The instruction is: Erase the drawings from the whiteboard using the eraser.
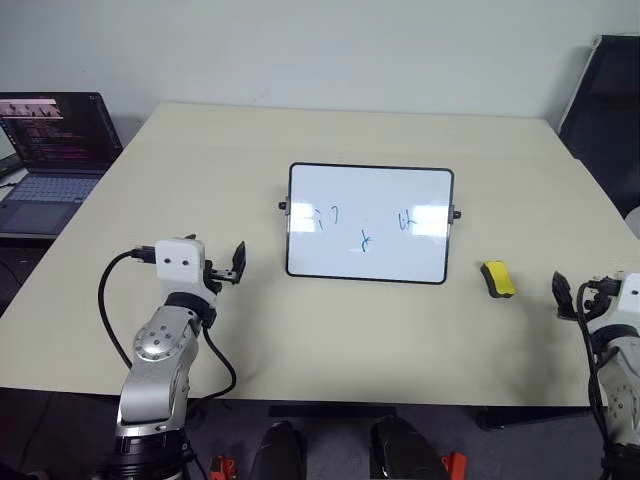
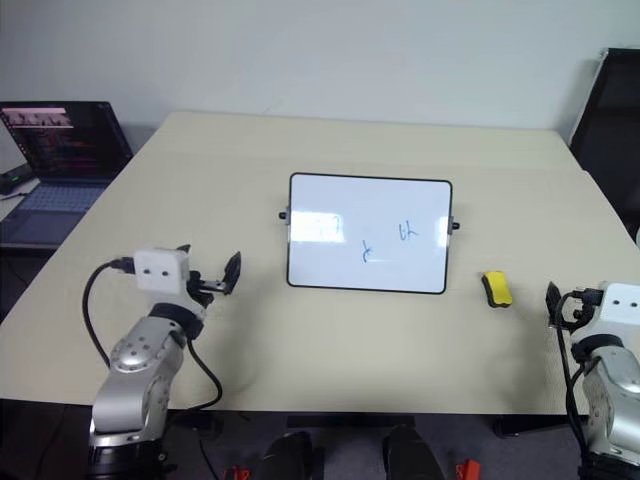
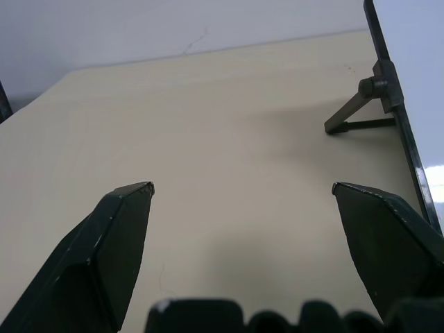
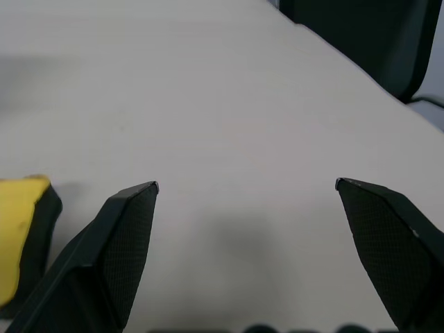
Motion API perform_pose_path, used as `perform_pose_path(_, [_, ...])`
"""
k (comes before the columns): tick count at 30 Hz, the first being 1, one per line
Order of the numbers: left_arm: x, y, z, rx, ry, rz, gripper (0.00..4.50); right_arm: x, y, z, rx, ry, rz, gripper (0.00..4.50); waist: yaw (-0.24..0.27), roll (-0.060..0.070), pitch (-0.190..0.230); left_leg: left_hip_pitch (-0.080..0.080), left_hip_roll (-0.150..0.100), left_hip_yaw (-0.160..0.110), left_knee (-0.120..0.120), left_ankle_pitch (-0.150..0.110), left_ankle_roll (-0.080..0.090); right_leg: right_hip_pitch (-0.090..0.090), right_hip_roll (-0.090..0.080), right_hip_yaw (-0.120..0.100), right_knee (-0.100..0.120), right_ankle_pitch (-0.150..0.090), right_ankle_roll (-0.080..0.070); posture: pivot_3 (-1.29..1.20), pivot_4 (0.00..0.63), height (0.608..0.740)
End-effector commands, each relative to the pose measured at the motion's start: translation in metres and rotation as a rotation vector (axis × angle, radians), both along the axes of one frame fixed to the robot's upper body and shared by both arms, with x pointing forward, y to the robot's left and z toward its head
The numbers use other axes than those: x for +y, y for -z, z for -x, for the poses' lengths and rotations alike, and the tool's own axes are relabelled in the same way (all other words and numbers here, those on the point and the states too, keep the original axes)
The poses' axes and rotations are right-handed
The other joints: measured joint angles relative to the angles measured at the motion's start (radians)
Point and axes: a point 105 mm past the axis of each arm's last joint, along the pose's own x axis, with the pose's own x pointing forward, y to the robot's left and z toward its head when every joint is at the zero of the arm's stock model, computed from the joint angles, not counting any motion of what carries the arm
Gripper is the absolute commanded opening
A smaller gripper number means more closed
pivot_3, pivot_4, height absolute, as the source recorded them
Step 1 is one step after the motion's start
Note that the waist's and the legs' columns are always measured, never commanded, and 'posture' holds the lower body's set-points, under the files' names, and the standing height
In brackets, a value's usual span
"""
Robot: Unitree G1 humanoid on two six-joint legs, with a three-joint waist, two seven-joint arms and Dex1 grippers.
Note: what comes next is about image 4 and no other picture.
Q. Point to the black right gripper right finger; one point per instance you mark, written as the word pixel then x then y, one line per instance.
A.
pixel 395 249

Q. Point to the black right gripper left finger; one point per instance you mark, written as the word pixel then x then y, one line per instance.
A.
pixel 104 256

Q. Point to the yellow and black object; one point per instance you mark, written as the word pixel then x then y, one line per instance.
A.
pixel 21 236

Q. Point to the black office chair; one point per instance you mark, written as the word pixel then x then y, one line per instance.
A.
pixel 374 41

